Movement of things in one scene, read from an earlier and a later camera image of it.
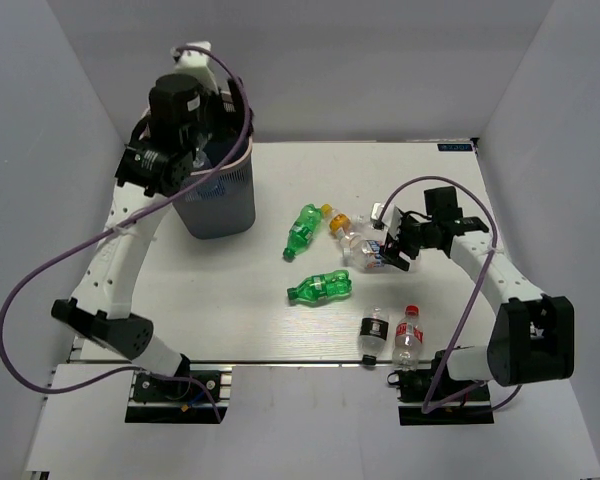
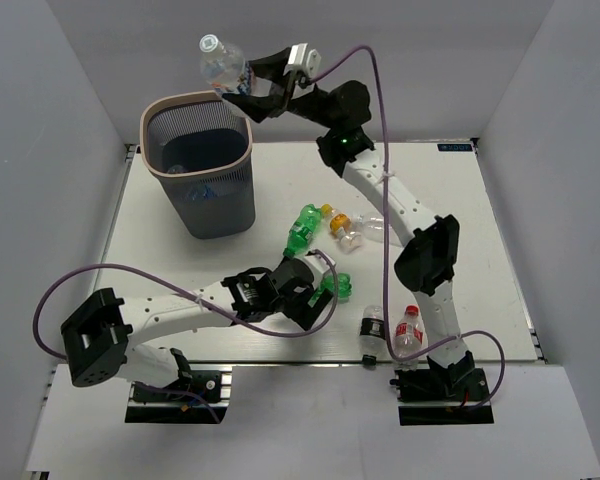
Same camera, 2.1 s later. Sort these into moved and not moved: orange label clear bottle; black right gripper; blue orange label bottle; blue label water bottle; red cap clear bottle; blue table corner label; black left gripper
Moved: black right gripper; blue orange label bottle; blue label water bottle; black left gripper
Not moved: orange label clear bottle; red cap clear bottle; blue table corner label
